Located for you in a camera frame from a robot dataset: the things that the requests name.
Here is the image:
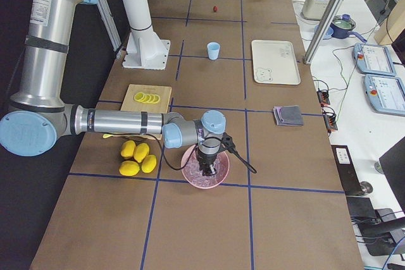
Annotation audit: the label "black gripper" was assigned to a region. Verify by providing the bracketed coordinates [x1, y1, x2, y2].
[197, 152, 217, 176]

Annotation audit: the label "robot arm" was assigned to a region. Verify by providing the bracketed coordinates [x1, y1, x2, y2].
[1, 0, 226, 176]

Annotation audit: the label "pile of ice cubes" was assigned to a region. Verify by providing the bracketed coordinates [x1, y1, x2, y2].
[185, 153, 228, 187]

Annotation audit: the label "light blue cup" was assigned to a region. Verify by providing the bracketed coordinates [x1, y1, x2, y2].
[207, 42, 220, 60]

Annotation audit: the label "pink bowl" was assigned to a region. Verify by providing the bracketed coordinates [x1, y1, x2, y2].
[180, 145, 230, 190]

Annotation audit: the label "whole lemon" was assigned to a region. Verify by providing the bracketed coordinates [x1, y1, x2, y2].
[133, 143, 150, 163]
[141, 154, 157, 173]
[120, 140, 136, 159]
[118, 161, 140, 176]

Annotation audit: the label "lemon slices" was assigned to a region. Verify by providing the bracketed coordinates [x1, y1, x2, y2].
[134, 92, 161, 104]

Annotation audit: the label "grey folded cloth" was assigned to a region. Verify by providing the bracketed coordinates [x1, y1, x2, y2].
[273, 105, 304, 126]

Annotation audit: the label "wooden cutting board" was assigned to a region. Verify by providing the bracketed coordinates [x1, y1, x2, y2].
[120, 83, 173, 140]

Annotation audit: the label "cream bear tray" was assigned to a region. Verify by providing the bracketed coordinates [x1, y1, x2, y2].
[251, 40, 301, 85]

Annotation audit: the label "orange black terminal block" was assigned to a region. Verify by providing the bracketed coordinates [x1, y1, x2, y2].
[322, 109, 338, 134]
[317, 90, 330, 106]

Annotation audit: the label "black monitor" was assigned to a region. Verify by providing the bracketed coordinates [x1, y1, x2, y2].
[379, 138, 405, 210]

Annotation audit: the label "blue bowl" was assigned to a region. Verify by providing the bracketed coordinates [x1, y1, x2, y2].
[314, 25, 333, 40]

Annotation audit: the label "lower blue teach pendant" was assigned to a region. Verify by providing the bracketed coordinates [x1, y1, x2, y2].
[364, 74, 404, 116]

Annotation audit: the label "blue teach pendant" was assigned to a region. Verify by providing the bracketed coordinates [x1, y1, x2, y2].
[364, 74, 404, 116]
[352, 43, 396, 77]

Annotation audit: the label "cream toaster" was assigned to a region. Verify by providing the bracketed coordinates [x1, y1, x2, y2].
[302, 0, 330, 20]

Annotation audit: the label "upper blue teach pendant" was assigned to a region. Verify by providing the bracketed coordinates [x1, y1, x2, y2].
[352, 43, 396, 77]

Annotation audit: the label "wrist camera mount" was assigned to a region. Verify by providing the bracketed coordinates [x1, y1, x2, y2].
[221, 132, 237, 154]

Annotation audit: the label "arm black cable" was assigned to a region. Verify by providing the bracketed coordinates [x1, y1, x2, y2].
[139, 133, 258, 175]

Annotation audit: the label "white post base plate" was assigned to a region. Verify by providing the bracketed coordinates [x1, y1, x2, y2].
[122, 28, 171, 70]

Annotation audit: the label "aluminium frame post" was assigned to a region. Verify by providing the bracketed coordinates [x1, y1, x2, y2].
[303, 0, 343, 64]

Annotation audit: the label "purple handled saucepan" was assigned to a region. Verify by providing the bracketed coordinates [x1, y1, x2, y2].
[330, 14, 367, 43]

